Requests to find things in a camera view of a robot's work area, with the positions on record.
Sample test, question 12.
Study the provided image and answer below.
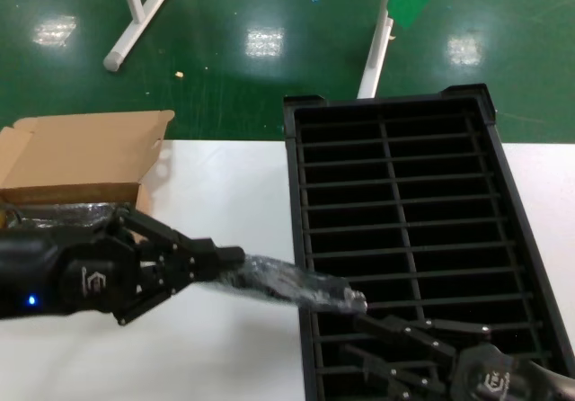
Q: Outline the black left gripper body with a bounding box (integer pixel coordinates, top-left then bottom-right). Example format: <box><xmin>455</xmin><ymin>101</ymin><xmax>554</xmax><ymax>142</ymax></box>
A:
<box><xmin>0</xmin><ymin>227</ymin><xmax>141</xmax><ymax>324</ymax></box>

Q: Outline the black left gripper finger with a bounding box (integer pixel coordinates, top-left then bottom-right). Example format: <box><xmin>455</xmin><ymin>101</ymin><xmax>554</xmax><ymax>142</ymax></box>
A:
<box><xmin>114</xmin><ymin>256</ymin><xmax>226</xmax><ymax>326</ymax></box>
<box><xmin>114</xmin><ymin>207</ymin><xmax>247</xmax><ymax>281</ymax></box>

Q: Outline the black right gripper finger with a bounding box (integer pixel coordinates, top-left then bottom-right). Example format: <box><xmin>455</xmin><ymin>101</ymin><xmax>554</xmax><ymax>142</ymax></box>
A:
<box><xmin>352</xmin><ymin>312</ymin><xmax>491</xmax><ymax>362</ymax></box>
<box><xmin>341</xmin><ymin>342</ymin><xmax>453</xmax><ymax>401</ymax></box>

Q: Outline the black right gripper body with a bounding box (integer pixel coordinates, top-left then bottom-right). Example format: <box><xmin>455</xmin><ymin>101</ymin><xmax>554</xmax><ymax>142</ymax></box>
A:
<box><xmin>448</xmin><ymin>343</ymin><xmax>575</xmax><ymax>401</ymax></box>

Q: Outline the translucent grey antistatic bag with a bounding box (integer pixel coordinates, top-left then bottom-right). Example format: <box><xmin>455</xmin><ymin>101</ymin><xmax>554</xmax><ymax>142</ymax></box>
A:
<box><xmin>215</xmin><ymin>252</ymin><xmax>370</xmax><ymax>316</ymax></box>

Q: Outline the silver packaging film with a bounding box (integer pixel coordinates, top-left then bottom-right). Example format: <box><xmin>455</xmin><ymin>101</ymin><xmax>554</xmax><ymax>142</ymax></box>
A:
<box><xmin>8</xmin><ymin>201</ymin><xmax>119</xmax><ymax>230</ymax></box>

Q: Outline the black compartment container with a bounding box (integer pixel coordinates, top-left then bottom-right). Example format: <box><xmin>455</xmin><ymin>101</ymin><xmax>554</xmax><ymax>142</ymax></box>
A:
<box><xmin>281</xmin><ymin>83</ymin><xmax>575</xmax><ymax>401</ymax></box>

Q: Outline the brown cardboard box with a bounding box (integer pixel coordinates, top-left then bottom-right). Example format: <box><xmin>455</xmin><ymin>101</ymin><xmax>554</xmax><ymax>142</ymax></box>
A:
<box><xmin>0</xmin><ymin>109</ymin><xmax>176</xmax><ymax>245</ymax></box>

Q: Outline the white T-shaped table leg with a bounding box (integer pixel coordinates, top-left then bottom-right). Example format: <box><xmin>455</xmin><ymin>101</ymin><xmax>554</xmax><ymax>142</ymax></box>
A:
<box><xmin>102</xmin><ymin>0</ymin><xmax>175</xmax><ymax>73</ymax></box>

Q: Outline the white slanted table leg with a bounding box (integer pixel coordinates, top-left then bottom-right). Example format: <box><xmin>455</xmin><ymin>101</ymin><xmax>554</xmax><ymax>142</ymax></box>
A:
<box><xmin>357</xmin><ymin>0</ymin><xmax>399</xmax><ymax>100</ymax></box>

